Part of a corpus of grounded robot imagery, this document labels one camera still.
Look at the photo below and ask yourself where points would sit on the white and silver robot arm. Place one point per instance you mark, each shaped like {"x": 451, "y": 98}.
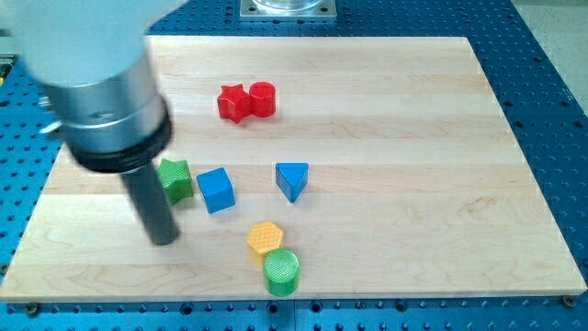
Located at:
{"x": 91, "y": 60}

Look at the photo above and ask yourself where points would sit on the light wooden board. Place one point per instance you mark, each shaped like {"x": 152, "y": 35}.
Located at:
{"x": 417, "y": 186}

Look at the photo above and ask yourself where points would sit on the blue cube block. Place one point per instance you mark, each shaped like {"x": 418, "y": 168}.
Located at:
{"x": 216, "y": 189}

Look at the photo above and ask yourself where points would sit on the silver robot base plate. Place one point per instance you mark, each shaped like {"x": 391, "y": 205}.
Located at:
{"x": 313, "y": 10}

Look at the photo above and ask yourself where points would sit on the red star block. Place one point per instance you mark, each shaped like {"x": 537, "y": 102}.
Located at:
{"x": 234, "y": 103}

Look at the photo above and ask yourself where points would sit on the green cylinder block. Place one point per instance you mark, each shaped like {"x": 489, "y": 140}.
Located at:
{"x": 281, "y": 271}

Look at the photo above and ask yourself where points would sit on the red cylinder block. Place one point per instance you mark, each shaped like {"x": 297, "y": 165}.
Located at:
{"x": 262, "y": 99}

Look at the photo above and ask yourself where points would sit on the yellow hexagon block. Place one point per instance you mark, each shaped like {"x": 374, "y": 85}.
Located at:
{"x": 262, "y": 239}

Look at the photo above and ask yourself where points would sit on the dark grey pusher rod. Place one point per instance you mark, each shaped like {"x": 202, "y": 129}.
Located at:
{"x": 150, "y": 202}

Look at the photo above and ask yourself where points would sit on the green star block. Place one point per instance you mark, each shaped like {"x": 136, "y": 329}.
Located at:
{"x": 176, "y": 179}

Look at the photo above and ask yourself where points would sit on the blue triangle block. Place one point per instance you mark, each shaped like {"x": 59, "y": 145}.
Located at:
{"x": 291, "y": 179}

